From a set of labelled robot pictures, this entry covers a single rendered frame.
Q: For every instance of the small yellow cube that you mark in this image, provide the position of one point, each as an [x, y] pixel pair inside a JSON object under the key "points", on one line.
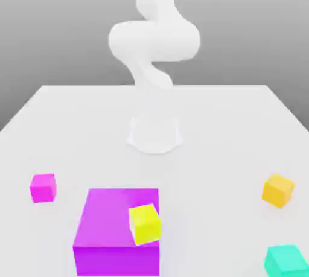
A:
{"points": [[145, 226]]}

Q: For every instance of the small magenta cube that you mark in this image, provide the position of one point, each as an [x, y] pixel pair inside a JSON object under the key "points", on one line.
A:
{"points": [[43, 189]]}

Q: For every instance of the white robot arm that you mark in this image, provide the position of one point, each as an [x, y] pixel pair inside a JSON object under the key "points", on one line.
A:
{"points": [[154, 40]]}

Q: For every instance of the large purple box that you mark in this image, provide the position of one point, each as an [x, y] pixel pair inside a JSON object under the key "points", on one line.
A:
{"points": [[106, 228]]}

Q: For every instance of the small orange cube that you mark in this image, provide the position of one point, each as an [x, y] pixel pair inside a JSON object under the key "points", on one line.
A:
{"points": [[277, 191]]}

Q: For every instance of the small teal cube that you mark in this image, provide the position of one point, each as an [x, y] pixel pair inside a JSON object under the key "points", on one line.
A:
{"points": [[284, 261]]}

